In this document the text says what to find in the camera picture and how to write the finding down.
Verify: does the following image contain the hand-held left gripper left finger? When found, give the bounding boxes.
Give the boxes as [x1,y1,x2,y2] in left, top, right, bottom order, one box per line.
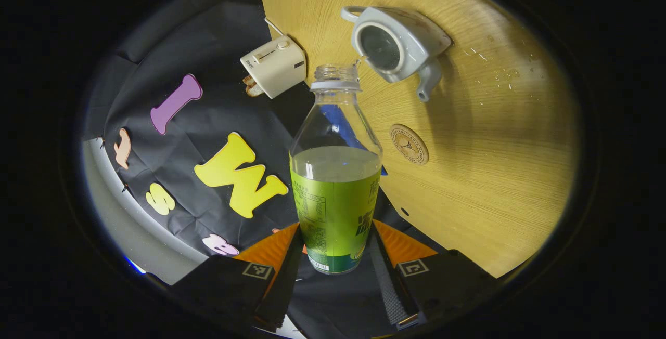
[172,223,305,330]

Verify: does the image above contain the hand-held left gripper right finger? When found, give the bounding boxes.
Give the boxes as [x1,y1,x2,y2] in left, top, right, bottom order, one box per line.
[368,219,495,330]

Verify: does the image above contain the green label water bottle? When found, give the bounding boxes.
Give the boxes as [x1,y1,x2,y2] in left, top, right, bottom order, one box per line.
[289,63,383,276]

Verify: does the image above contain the round wooden coaster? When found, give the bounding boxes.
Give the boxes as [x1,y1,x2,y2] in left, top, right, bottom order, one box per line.
[390,123,430,166]

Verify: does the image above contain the white ceramic teacup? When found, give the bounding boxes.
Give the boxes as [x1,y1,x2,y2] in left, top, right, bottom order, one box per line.
[341,5,452,102]

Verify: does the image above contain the black backdrop cloth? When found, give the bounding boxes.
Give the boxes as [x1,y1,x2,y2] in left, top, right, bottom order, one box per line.
[83,0,500,339]

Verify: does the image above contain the white toaster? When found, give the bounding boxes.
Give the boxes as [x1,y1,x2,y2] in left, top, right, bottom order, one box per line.
[240,35,306,99]

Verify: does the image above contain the bread slices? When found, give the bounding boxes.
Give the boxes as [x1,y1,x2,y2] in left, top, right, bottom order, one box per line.
[242,74,265,97]

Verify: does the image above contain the blue towel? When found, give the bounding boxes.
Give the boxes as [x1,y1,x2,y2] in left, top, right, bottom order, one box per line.
[320,104,388,176]

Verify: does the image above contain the white toaster cable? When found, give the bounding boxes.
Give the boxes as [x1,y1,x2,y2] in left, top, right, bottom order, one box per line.
[264,17,287,38]

